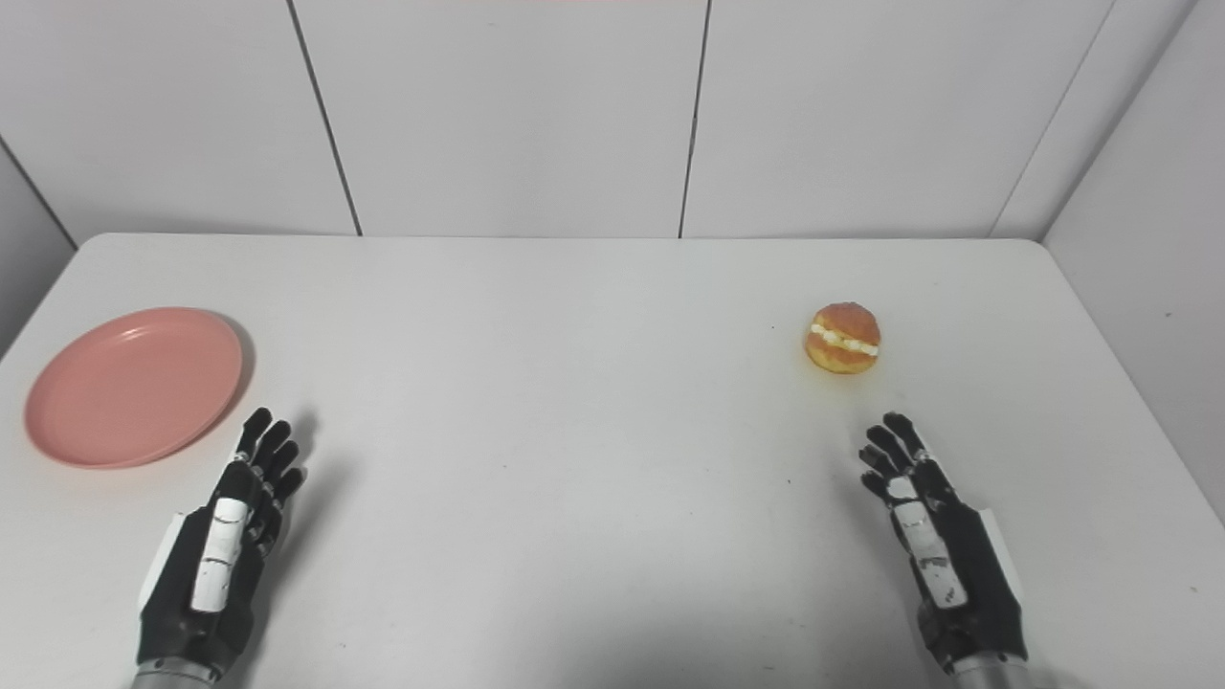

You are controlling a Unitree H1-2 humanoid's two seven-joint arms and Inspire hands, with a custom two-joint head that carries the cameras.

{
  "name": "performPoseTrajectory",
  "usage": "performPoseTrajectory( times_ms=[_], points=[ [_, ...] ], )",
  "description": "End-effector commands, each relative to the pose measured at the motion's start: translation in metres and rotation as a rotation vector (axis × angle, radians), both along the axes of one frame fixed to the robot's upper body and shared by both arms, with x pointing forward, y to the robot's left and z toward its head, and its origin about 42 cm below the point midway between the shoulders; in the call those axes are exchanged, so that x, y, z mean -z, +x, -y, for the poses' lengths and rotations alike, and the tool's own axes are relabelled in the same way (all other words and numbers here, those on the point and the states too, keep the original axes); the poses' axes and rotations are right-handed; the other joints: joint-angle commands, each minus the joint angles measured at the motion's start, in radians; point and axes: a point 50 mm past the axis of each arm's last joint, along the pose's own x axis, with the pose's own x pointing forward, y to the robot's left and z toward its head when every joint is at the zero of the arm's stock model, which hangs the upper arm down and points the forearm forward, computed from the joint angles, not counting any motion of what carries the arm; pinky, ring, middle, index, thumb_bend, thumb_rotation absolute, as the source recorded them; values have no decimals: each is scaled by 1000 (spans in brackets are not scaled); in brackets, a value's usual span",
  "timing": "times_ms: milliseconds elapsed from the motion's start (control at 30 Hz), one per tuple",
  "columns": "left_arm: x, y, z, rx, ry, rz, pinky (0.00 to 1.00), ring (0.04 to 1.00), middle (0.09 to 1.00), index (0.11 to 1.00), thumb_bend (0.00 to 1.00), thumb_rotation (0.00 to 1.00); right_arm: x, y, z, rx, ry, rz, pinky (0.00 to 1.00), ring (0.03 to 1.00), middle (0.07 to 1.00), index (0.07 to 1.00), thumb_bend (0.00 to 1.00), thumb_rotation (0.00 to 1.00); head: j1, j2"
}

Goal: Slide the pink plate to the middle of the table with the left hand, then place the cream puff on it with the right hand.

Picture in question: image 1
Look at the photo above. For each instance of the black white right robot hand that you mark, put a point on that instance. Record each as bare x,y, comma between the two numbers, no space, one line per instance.
976,584

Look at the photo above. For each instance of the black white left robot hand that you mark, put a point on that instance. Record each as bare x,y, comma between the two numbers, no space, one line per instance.
191,593

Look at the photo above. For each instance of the pink round plate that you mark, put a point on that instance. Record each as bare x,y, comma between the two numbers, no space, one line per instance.
134,388

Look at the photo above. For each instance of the cream puff pastry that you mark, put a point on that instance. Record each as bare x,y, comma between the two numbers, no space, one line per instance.
842,338

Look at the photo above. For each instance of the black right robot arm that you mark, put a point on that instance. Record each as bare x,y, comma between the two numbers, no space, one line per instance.
991,675

